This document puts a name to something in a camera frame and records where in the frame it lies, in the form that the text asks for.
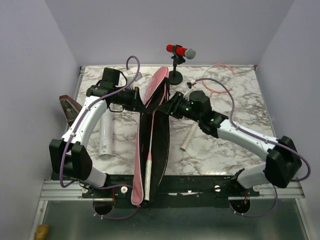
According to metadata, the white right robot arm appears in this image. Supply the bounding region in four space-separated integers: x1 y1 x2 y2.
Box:
157 90 302 196

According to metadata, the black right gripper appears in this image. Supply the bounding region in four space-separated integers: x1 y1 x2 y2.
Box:
156 91 202 123

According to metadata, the white shuttlecock tube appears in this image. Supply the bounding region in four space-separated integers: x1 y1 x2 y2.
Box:
98 111 114 159

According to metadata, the brown wooden metronome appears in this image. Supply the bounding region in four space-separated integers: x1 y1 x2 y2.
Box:
59 95 82 127

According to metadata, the red microphone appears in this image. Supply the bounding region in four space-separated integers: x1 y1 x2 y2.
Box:
166 44 196 60

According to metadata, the pink racket bag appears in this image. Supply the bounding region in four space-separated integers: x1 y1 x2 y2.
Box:
131 66 170 208

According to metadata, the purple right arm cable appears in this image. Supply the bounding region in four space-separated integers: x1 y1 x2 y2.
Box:
192 77 311 218

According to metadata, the black microphone stand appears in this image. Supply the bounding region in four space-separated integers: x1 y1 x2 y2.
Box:
168 54 186 86

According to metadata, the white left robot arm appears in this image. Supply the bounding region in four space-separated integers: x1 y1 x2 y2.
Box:
49 67 144 198

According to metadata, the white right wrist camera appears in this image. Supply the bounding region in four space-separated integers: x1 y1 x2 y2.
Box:
186 81 197 90

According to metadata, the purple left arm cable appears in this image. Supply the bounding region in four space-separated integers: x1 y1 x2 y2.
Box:
59 55 141 221

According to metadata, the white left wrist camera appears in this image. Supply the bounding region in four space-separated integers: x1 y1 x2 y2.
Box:
124 69 143 89

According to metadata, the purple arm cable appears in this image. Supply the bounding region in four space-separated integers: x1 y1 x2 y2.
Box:
59 55 141 221
192 77 311 218

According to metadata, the yellow wooden block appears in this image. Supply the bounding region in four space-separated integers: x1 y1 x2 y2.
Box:
34 224 49 240

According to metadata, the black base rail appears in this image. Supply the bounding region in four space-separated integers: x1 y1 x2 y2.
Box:
80 174 260 209

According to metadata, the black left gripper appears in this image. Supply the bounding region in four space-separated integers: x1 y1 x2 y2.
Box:
113 86 148 113

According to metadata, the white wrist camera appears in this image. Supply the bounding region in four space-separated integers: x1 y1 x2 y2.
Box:
186 81 197 90
124 69 143 89

